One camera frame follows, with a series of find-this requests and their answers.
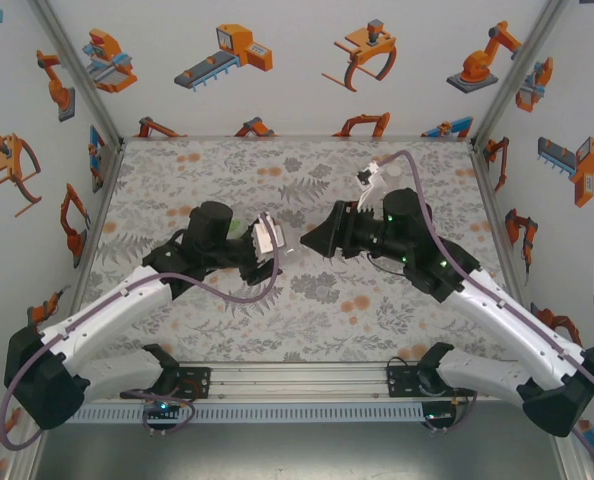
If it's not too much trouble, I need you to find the floral patterned table cover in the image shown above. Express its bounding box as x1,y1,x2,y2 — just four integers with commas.
84,138,534,364

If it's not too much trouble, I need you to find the small circuit board green LED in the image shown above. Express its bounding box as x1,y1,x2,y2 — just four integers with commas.
423,408,456,427
143,398,184,417

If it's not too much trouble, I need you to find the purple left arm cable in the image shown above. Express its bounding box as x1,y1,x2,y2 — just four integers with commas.
0,212,282,453

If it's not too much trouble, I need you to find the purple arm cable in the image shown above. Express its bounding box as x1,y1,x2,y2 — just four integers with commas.
374,149,594,474
0,212,282,453

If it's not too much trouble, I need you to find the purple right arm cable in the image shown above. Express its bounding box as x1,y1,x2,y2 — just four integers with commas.
374,149,594,474

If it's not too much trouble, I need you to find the aluminium side rail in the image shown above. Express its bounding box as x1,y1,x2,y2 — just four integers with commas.
70,142,127,314
469,139,533,311

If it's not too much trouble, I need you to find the aluminium front extrusion rail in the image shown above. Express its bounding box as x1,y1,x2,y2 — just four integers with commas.
84,360,528,404

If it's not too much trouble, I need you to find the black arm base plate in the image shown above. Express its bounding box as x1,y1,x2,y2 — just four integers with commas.
174,366,213,401
385,363,426,399

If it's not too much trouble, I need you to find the slotted grey cable duct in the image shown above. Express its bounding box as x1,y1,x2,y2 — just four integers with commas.
76,403,426,425

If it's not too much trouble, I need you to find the aluminium corner post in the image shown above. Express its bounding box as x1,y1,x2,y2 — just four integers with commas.
29,0,127,149
470,0,568,149

